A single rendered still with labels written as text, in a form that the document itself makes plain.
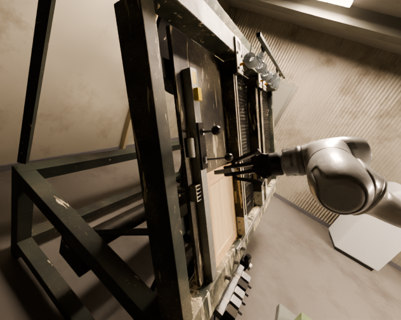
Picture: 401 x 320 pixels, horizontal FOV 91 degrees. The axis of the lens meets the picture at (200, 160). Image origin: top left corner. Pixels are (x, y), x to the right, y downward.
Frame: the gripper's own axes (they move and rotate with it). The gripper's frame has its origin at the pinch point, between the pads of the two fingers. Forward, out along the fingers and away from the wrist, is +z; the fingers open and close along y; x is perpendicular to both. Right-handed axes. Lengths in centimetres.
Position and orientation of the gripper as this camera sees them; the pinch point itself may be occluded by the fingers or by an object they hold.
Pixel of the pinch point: (224, 171)
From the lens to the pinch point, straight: 72.5
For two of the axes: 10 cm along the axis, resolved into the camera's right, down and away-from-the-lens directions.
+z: -8.5, 1.6, 5.0
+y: 0.7, 9.8, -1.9
